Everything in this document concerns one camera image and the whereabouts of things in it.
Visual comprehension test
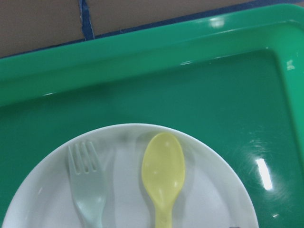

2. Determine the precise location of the yellow plastic spoon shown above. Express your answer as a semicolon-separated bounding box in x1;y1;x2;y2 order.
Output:
141;133;185;228

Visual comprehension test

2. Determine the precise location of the green plastic tray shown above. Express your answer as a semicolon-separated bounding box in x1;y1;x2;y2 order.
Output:
0;4;304;228

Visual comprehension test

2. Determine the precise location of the pale green plastic fork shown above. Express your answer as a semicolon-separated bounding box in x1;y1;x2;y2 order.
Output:
67;141;107;228

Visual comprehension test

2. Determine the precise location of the white round plate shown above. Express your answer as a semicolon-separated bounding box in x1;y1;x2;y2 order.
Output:
2;123;258;228

